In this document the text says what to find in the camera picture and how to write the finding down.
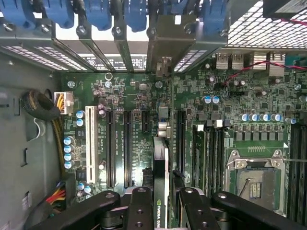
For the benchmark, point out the green motherboard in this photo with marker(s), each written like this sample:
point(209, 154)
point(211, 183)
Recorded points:
point(251, 100)

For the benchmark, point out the teal serial port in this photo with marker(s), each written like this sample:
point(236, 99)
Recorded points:
point(297, 61)

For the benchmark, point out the short black expansion slot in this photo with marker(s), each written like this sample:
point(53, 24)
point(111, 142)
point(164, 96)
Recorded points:
point(145, 122)

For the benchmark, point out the white power connector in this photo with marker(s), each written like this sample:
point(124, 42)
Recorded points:
point(68, 103)

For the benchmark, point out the white expansion slot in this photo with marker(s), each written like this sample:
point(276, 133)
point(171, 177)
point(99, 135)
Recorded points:
point(91, 143)

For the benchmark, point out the open black PC case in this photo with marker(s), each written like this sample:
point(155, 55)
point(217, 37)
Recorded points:
point(24, 143)

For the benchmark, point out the CPU socket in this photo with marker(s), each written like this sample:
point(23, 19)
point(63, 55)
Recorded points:
point(271, 189)

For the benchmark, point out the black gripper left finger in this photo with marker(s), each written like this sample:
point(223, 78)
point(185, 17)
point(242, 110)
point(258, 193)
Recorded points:
point(139, 210)

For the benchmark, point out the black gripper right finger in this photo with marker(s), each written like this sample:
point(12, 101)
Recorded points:
point(194, 210)

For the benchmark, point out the thin metal locking lever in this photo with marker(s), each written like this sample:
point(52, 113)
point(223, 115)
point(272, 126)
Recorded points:
point(245, 187)

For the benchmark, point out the blue slot retention clip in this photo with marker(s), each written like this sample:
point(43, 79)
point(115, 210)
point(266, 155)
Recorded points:
point(173, 7)
point(98, 14)
point(135, 15)
point(60, 13)
point(16, 12)
point(214, 16)

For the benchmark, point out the long black expansion slot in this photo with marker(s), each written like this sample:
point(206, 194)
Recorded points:
point(127, 148)
point(181, 143)
point(110, 148)

